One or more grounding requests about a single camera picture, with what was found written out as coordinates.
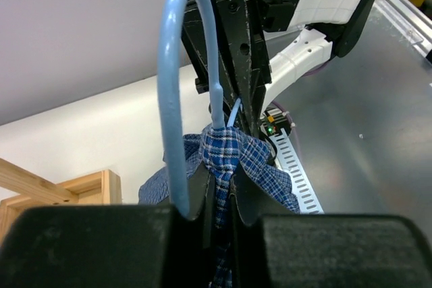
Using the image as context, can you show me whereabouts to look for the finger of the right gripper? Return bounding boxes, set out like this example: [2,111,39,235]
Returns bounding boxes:
[182,0,236,99]
[215,0,263,133]

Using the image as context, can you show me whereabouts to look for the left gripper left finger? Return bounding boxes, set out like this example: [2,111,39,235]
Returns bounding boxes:
[1,166,215,287]

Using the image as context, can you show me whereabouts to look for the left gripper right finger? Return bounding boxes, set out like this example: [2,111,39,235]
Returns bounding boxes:
[231,169,431,287]

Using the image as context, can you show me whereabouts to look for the light blue wire hanger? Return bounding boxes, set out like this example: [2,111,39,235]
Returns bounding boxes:
[157,0,232,219]

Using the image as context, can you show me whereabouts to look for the blue checkered shirt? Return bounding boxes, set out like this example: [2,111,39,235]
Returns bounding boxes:
[138,125,302,288]

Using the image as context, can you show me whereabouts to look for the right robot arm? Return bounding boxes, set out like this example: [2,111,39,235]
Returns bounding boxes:
[157,0,375,136]

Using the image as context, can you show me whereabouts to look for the wooden clothes rack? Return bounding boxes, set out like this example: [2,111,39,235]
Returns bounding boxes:
[1,159,122,239]

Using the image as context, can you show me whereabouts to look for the slotted cable duct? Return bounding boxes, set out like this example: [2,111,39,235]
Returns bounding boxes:
[269,129,324,214]

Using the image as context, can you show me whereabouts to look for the aluminium mounting rail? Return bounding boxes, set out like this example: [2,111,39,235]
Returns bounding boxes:
[375,0,431,64]

